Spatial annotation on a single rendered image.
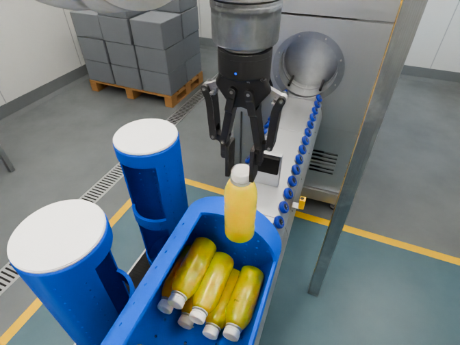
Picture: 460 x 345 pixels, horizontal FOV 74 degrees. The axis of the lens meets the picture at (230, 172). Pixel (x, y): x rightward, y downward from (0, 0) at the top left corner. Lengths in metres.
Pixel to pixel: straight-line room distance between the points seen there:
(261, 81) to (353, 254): 1.96
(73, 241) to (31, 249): 0.11
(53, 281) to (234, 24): 0.86
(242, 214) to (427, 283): 1.91
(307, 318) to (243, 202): 1.48
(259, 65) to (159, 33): 3.07
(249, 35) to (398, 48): 0.76
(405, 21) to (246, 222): 0.75
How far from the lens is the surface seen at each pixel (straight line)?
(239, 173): 0.56
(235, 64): 0.42
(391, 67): 1.12
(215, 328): 0.84
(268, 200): 1.20
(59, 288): 1.07
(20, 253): 1.09
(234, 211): 0.60
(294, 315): 1.99
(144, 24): 3.55
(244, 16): 0.39
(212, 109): 0.50
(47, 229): 1.11
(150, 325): 0.86
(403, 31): 1.09
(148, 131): 1.42
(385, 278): 2.29
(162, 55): 3.56
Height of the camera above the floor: 1.78
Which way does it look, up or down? 41 degrees down
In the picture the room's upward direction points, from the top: straight up
